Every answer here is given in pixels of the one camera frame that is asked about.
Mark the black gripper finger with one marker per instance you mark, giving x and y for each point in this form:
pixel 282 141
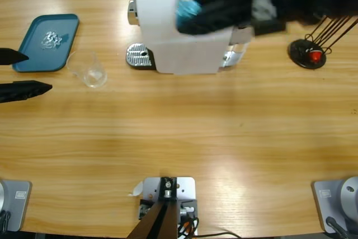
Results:
pixel 12 56
pixel 22 91

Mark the blue coffee capsule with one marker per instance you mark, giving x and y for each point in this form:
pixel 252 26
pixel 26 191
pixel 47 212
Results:
pixel 187 11

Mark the clear glass cup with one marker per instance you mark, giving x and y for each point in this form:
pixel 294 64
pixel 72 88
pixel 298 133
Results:
pixel 92 77

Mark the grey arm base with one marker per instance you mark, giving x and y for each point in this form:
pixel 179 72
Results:
pixel 16 205
pixel 330 205

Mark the white capsule coffee machine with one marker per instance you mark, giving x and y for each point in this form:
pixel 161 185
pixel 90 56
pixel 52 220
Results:
pixel 162 32

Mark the red coffee capsule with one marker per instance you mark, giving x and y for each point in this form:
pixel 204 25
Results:
pixel 315 56

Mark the teal plastic tray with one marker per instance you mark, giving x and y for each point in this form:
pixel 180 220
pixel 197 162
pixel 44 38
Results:
pixel 42 60

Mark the clear water tank grey lid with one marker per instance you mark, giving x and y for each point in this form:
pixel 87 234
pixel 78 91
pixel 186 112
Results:
pixel 237 39

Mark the black capsule holder with rods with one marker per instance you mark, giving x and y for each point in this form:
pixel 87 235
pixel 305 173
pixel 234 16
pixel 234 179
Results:
pixel 300 54

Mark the metal grated drip tray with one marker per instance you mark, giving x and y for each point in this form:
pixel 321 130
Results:
pixel 137 55

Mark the white paper tab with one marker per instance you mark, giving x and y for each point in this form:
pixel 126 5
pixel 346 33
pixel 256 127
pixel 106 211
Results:
pixel 137 190

